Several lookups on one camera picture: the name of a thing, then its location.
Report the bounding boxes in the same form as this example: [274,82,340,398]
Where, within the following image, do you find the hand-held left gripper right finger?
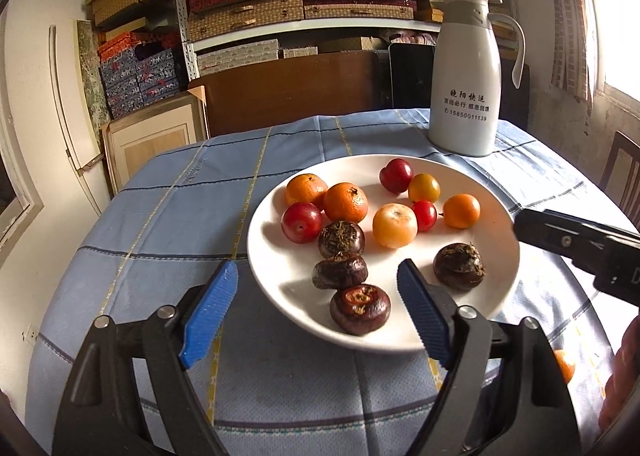
[396,258,583,456]

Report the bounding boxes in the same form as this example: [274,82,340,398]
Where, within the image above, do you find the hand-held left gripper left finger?
[52,261,239,456]

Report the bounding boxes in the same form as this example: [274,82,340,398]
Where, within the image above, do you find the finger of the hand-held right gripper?
[514,208,608,269]

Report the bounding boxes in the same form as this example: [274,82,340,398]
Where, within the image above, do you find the dark water chestnut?
[312,253,369,291]
[318,221,366,259]
[329,284,392,337]
[432,243,486,291]

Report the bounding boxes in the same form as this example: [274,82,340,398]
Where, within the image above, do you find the white oval plate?
[246,154,522,354]

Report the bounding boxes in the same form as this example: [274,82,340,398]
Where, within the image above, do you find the pale orange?
[372,203,418,249]

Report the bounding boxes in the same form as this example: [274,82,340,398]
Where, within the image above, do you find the red cherry tomato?
[412,200,439,233]

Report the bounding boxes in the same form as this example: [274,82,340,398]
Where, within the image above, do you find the yellow orange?
[408,174,441,204]

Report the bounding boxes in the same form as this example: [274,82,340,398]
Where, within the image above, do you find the red plum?
[281,202,324,244]
[379,158,415,195]

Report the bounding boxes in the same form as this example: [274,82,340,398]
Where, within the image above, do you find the mandarin with green stem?
[323,183,369,223]

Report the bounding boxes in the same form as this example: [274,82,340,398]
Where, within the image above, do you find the person's right hand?
[597,316,640,432]

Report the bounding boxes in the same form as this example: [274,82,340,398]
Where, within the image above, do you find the blue checked tablecloth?
[25,108,640,456]

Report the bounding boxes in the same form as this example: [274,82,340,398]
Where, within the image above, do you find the white thermos jug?
[427,0,526,157]

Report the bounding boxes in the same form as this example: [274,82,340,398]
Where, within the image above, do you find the black screen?
[387,40,437,110]

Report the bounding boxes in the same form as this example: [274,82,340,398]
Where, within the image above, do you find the bright window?
[580,0,640,106]

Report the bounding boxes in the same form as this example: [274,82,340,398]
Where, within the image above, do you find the brown wooden chair back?
[187,50,382,137]

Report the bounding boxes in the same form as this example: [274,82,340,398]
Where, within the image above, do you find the white leaning plank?
[48,24,102,217]

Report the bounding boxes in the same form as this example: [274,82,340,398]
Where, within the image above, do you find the stack of blue patterned boxes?
[97,30,189,120]

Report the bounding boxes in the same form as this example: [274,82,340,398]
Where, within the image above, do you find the grey marble slab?
[76,20,112,133]

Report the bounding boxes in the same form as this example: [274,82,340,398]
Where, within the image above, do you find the white metal shelf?
[172,0,517,67]

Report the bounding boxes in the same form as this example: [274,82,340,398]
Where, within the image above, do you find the wooden picture frame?
[101,86,209,197]

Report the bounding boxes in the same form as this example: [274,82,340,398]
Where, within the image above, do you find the white window frame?
[0,10,45,267]

